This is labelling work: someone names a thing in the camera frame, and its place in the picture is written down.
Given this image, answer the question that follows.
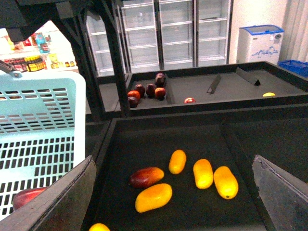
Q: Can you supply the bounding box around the red apple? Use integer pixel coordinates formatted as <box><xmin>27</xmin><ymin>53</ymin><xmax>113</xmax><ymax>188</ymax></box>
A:
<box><xmin>184</xmin><ymin>97</ymin><xmax>196</xmax><ymax>103</ymax></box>

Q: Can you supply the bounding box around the red yellow mango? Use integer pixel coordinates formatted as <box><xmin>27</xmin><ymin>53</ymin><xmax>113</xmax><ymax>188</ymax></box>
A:
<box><xmin>128</xmin><ymin>167</ymin><xmax>165</xmax><ymax>189</ymax></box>

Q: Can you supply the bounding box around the light teal plastic basket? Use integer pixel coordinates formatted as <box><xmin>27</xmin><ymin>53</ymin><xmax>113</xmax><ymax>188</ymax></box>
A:
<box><xmin>0</xmin><ymin>71</ymin><xmax>86</xmax><ymax>219</ymax></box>

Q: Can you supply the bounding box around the red orange mango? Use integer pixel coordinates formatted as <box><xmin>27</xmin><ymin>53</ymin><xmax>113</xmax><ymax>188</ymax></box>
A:
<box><xmin>12</xmin><ymin>187</ymin><xmax>48</xmax><ymax>211</ymax></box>

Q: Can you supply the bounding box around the black display stand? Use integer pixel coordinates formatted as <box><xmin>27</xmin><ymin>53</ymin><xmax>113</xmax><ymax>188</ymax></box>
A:
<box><xmin>0</xmin><ymin>0</ymin><xmax>308</xmax><ymax>231</ymax></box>

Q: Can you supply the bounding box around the white chest freezer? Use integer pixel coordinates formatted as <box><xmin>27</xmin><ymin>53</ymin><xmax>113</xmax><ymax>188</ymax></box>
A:
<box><xmin>236</xmin><ymin>25</ymin><xmax>284</xmax><ymax>64</ymax></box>

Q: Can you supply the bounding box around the glass door refrigerator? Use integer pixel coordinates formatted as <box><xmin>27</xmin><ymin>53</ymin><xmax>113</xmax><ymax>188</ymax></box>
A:
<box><xmin>86</xmin><ymin>0</ymin><xmax>234</xmax><ymax>77</ymax></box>

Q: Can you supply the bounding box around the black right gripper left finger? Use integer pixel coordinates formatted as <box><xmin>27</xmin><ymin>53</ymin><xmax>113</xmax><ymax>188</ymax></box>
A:
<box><xmin>0</xmin><ymin>156</ymin><xmax>96</xmax><ymax>231</ymax></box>

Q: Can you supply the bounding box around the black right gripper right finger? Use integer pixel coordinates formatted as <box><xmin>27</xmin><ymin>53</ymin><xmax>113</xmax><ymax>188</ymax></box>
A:
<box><xmin>252</xmin><ymin>155</ymin><xmax>308</xmax><ymax>231</ymax></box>

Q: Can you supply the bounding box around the blue plastic crate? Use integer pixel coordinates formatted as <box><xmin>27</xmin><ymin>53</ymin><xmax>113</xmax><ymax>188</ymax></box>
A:
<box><xmin>278</xmin><ymin>60</ymin><xmax>308</xmax><ymax>77</ymax></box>

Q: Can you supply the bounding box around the brown basket handle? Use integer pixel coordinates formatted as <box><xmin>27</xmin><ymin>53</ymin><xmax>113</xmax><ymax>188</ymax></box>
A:
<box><xmin>0</xmin><ymin>60</ymin><xmax>22</xmax><ymax>78</ymax></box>

